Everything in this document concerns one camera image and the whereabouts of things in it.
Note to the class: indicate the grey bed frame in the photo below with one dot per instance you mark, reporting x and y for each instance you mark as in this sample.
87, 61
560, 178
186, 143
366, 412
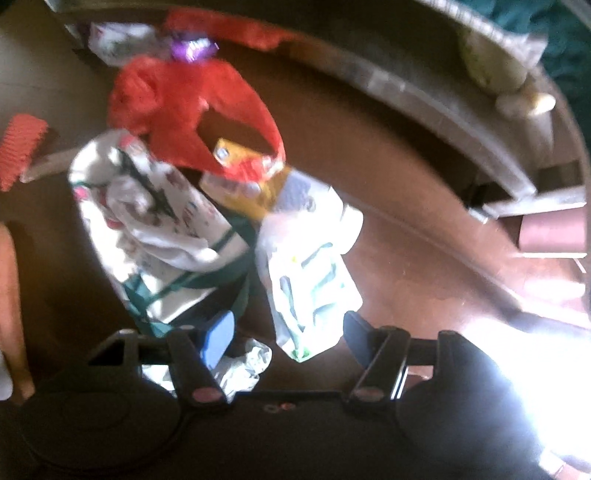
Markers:
415, 87

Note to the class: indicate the white printed bag green trim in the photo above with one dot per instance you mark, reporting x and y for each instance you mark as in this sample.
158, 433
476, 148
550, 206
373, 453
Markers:
152, 207

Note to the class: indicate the white printed plastic bag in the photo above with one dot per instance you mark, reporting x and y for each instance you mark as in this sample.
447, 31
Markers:
120, 39

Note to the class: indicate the purple foil wrapper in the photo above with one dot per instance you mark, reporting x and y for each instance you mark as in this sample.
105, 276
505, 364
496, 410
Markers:
191, 48

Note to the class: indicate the yellow cardboard box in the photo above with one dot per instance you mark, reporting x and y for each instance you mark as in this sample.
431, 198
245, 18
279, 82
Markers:
241, 152

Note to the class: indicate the red brush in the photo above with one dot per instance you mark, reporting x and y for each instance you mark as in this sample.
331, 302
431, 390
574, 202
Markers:
21, 147

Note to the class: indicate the person's bare leg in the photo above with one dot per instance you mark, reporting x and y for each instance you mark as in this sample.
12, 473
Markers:
11, 300

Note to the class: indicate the pink box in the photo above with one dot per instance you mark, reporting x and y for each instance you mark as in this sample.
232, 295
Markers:
554, 235

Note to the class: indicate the white plastic bag green print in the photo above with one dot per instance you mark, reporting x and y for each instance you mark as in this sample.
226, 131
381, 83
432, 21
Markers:
300, 267

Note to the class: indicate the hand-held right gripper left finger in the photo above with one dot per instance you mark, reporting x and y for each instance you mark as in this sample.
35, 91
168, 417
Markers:
217, 339

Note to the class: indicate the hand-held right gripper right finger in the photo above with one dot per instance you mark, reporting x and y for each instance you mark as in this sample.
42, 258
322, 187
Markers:
358, 332

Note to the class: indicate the crumpled white paper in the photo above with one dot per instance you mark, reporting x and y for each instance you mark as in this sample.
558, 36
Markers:
244, 367

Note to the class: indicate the green blanket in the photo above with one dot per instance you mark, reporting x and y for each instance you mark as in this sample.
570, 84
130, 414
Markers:
572, 60

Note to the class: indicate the red plastic bag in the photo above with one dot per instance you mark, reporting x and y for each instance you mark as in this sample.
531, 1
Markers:
175, 101
221, 25

